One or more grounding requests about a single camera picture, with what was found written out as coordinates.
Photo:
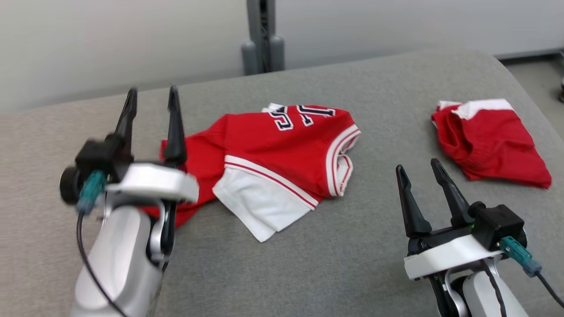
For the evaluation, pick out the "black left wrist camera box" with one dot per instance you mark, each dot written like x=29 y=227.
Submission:
x=99 y=156

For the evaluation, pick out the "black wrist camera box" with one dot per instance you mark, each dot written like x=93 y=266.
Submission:
x=99 y=156
x=498 y=224

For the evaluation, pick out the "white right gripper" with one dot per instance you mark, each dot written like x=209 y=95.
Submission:
x=445 y=259

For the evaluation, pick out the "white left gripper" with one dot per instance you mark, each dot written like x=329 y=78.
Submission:
x=154 y=182

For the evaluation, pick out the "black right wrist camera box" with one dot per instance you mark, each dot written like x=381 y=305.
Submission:
x=498 y=224

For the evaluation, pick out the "red jersey with white sleeves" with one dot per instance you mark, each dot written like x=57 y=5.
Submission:
x=273 y=154

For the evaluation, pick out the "grey metal partition post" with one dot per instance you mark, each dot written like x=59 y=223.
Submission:
x=263 y=39

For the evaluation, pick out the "red shorts with white stripe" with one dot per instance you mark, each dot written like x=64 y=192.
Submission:
x=493 y=145

